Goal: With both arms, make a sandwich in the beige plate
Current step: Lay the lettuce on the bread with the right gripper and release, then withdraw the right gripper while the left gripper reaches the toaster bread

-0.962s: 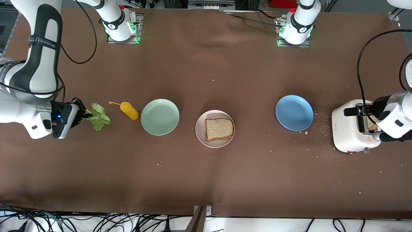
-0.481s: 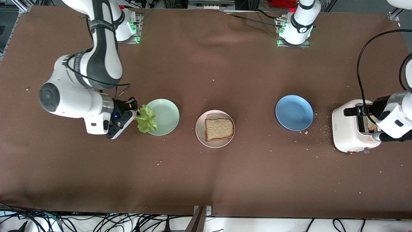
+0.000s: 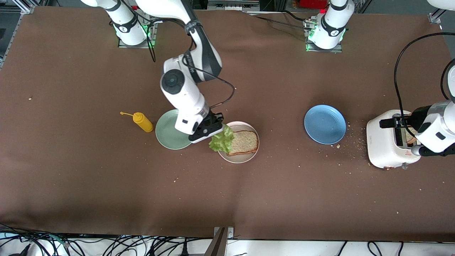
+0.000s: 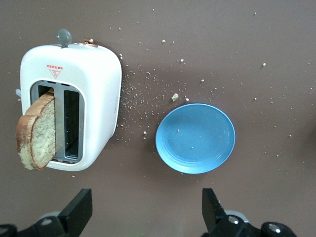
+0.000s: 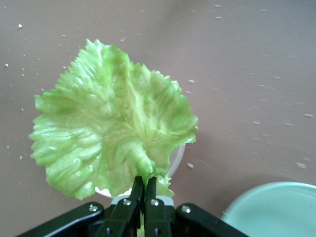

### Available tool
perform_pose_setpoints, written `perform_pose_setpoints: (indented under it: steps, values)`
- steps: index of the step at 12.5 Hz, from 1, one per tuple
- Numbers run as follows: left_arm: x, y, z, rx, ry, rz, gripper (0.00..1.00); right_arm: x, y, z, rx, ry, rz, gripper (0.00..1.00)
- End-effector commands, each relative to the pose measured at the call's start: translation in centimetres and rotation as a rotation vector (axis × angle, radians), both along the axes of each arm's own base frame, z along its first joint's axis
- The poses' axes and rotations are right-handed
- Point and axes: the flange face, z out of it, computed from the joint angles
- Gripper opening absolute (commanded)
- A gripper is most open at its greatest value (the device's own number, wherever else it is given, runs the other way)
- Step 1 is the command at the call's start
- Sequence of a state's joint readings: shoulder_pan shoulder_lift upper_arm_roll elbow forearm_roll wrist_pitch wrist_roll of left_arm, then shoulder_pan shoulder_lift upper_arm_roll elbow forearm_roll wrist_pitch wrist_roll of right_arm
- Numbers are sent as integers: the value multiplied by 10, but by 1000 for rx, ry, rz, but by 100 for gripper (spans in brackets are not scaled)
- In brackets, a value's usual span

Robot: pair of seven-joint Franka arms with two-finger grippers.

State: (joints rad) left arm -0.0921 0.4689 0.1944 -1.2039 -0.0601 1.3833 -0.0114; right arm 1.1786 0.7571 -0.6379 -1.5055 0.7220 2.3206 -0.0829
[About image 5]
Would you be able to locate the brown tablecloth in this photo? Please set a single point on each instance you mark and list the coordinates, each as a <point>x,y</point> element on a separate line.
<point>247,74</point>

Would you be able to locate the green lettuce leaf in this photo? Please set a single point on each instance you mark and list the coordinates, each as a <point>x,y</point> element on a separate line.
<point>98,118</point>

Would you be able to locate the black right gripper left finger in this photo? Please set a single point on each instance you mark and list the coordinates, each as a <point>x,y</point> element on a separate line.
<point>123,217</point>

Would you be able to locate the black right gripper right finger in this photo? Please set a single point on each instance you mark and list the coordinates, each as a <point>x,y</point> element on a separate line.
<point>158,217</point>

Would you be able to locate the mint green plate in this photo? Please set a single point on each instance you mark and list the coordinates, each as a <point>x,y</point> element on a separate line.
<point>271,212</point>

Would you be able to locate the beige plate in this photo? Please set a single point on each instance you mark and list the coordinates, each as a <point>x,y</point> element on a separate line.
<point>179,155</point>

